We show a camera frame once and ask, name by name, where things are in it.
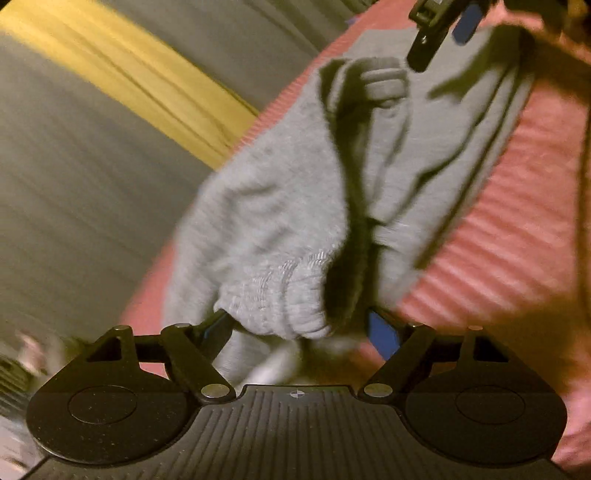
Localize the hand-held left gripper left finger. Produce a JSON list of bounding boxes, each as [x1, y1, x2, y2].
[[86, 308, 237, 405]]

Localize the grey sweatpants with white drawstring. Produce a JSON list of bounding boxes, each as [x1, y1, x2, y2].
[[161, 22, 539, 387]]

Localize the red ribbed blanket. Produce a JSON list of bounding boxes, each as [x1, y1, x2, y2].
[[117, 0, 591, 476]]

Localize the yellow curtain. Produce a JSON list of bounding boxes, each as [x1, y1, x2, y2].
[[0, 0, 260, 169]]

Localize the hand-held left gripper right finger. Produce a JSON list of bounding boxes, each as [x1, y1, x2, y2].
[[362, 306, 507, 400]]

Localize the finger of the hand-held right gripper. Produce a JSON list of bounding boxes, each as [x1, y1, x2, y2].
[[453, 0, 491, 45], [407, 0, 458, 73]]

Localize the grey curtain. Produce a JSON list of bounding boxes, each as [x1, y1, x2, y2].
[[105, 0, 371, 112], [0, 32, 223, 337]]

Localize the pink plush toy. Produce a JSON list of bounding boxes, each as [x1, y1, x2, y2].
[[15, 331, 52, 371]]

